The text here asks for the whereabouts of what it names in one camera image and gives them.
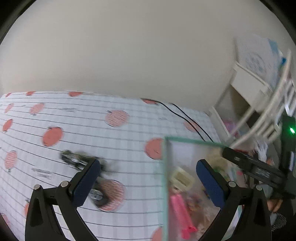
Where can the white shelf rack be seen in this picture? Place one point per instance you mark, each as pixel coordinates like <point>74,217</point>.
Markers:
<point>249,108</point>

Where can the right hand in black glove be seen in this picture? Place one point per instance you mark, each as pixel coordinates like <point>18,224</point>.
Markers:
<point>282,215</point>

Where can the green translucent toy airplane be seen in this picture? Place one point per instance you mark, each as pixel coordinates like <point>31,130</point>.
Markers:
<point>222,173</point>

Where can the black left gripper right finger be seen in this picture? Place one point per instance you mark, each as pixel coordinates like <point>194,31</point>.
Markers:
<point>224,195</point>

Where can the cream knitted scrunchie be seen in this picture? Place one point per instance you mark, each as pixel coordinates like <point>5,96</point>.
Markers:
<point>216,161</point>

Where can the pink hair roller clip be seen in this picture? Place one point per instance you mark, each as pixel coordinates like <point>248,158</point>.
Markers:
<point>182,210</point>

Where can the teal shallow cardboard box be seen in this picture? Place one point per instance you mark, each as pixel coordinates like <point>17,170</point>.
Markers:
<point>180,156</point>

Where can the fruit print grid bedsheet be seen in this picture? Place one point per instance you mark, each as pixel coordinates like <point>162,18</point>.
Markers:
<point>37,126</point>

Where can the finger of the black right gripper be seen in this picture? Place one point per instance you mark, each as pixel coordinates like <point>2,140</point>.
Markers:
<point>233,158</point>

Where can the black silver action figure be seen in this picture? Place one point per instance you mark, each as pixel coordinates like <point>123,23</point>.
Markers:
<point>79,160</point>

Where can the cotton swabs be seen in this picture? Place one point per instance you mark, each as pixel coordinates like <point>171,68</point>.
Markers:
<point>208,215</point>

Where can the white booklet with round emblem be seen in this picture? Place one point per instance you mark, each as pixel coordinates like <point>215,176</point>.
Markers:
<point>261,56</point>

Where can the black toy car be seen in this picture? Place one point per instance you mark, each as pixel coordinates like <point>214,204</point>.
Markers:
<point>97,195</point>

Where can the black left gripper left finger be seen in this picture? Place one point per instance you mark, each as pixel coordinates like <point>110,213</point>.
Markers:
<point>73,195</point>

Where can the cream plastic hair claw clip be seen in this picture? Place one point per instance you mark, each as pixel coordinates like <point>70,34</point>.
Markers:
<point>181,181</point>

